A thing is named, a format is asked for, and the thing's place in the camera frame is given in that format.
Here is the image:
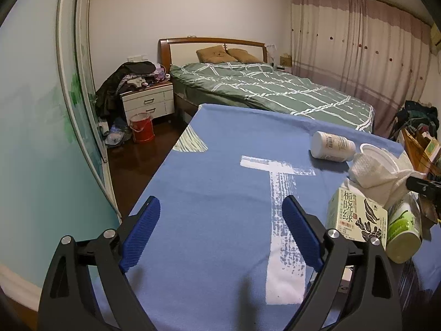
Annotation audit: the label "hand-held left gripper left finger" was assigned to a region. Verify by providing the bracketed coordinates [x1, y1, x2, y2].
[37, 195, 161, 331]

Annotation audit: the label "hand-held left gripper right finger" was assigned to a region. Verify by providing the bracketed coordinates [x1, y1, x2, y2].
[282, 195, 403, 331]

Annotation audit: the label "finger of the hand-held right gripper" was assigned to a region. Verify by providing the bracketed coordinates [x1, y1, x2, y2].
[406, 176, 441, 197]

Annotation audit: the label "white plastic bowl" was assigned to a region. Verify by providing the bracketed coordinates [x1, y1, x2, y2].
[359, 143, 419, 211]

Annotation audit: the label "white foam fruit net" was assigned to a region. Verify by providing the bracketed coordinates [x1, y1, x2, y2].
[348, 153, 397, 189]

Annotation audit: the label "green labelled cup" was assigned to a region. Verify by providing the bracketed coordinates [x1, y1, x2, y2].
[386, 193, 423, 263]

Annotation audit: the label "leaf print paper carton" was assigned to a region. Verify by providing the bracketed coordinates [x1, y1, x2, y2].
[326, 187, 389, 249]

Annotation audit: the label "white pill bottle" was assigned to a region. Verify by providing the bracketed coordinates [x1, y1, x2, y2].
[311, 131, 356, 162]

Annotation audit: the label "green and white box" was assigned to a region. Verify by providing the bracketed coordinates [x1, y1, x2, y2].
[424, 138, 441, 161]

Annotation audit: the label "heap of dark clothing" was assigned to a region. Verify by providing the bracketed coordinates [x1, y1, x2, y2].
[393, 101, 440, 138]

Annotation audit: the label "red bucket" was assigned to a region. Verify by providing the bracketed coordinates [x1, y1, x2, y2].
[129, 112, 155, 143]

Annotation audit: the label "crumpled plastic bags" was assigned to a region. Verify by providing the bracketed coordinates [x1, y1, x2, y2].
[103, 117, 133, 145]

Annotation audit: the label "white nightstand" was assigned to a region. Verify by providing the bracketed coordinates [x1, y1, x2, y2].
[120, 82, 175, 121]

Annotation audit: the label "glass sliding wardrobe door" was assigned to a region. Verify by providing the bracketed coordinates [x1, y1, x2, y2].
[0, 0, 123, 293]

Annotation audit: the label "green plaid duvet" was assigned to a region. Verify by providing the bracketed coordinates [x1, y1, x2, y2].
[170, 61, 375, 134]

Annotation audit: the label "pink and cream curtain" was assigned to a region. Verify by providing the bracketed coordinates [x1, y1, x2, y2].
[289, 0, 433, 111]

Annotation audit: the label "pile of dark clothes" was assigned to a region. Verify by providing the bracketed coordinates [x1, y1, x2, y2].
[95, 61, 171, 118]

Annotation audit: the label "brown pillow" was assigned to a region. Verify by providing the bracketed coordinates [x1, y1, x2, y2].
[227, 48, 265, 63]
[196, 46, 231, 63]

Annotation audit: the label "wooden bed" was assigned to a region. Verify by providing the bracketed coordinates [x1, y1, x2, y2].
[158, 37, 375, 134]

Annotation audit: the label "wall air conditioner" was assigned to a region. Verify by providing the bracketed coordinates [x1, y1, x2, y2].
[429, 21, 441, 54]

